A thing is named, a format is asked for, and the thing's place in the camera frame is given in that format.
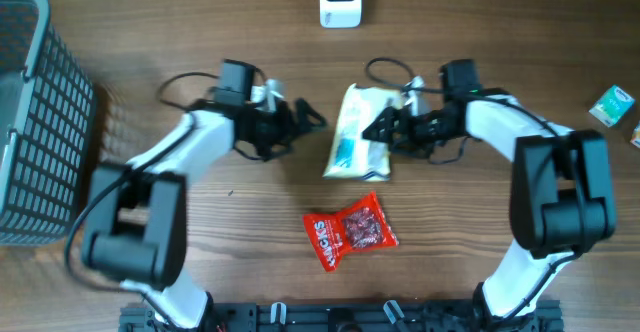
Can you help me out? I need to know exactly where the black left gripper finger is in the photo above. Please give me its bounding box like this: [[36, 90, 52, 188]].
[[295, 98, 327, 133], [257, 143, 293, 162]]

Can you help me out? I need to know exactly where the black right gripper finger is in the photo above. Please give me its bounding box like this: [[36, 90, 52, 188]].
[[361, 107, 400, 142], [389, 139, 434, 160]]

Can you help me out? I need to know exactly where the yellow cracker bag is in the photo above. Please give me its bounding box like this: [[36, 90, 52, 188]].
[[323, 84, 402, 182]]

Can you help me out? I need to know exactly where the red snack bag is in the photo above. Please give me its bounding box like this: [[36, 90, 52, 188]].
[[302, 191, 399, 272]]

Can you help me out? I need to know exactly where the teal tissue pack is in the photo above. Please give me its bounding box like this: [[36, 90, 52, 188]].
[[589, 85, 635, 127]]

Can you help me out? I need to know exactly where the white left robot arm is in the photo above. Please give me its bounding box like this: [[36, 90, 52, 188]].
[[76, 59, 327, 331]]

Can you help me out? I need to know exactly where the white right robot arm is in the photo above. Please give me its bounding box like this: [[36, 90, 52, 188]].
[[362, 59, 617, 331]]

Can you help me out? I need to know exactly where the grey plastic basket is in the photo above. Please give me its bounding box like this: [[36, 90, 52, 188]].
[[1, 0, 98, 246]]

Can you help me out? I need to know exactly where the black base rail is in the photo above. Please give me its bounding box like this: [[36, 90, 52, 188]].
[[118, 300, 565, 332]]

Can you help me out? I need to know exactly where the black right camera cable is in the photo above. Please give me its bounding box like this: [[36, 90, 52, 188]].
[[364, 57, 581, 323]]

